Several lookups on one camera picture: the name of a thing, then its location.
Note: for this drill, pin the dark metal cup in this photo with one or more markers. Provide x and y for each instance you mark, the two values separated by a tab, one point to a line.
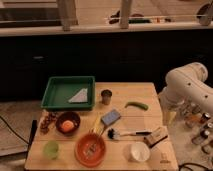
106	96

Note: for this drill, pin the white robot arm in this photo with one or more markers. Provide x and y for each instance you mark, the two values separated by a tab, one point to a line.
186	83

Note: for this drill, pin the grey folded cloth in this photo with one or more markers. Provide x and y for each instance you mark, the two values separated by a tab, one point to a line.
80	96

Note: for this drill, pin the blue sponge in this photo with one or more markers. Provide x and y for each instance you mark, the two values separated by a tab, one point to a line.
110	117

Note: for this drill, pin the green plastic tray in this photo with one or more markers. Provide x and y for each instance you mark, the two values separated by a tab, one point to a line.
61	88

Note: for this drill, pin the dark brown bowl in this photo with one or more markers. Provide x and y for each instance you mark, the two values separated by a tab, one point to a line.
72	116

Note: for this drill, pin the orange fruit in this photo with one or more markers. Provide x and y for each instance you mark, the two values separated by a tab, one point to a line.
67	126

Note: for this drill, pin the orange plate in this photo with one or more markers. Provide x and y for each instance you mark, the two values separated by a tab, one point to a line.
90	150

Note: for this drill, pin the brown dried food pile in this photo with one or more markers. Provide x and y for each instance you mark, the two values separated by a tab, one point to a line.
50	118

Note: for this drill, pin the wooden block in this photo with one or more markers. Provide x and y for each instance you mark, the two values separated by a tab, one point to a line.
156	136

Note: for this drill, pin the white cup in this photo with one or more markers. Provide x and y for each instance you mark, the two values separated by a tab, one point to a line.
139	152

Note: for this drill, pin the light green cup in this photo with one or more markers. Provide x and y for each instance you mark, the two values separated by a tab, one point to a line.
51	149

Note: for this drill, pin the spice jars cluster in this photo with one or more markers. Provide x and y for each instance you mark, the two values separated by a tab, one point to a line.
195	119

